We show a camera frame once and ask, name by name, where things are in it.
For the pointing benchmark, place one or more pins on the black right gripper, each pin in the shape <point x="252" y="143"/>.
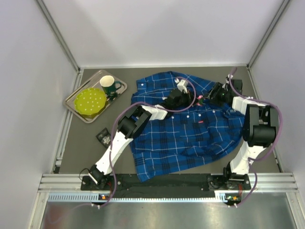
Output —
<point x="212" y="93"/>

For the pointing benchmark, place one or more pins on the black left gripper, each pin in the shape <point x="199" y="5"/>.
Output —
<point x="187" y="96"/>

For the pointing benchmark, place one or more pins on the pink flower brooch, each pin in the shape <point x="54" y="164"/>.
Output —
<point x="200" y="100"/>

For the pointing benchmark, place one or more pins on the silver maple leaf brooch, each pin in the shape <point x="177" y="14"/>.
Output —
<point x="106" y="141"/>

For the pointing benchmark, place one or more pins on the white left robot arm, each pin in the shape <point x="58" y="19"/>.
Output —
<point x="129" y="125"/>

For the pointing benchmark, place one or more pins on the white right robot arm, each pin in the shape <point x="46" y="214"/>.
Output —
<point x="259" y="131"/>

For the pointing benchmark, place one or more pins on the blue plaid shirt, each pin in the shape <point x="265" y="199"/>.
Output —
<point x="191" y="137"/>

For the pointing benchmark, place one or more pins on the green mug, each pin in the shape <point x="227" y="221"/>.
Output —
<point x="110" y="85"/>

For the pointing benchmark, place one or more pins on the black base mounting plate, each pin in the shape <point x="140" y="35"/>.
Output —
<point x="165" y="186"/>

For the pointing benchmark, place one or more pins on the silver metal tray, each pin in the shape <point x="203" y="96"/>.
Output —
<point x="93" y="82"/>

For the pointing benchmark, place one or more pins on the yellow-green dotted plate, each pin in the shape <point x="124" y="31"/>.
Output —
<point x="90" y="103"/>

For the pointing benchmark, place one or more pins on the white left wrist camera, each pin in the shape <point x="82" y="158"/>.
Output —
<point x="182" y="85"/>

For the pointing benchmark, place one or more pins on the small black frame box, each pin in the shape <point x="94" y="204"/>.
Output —
<point x="103" y="133"/>

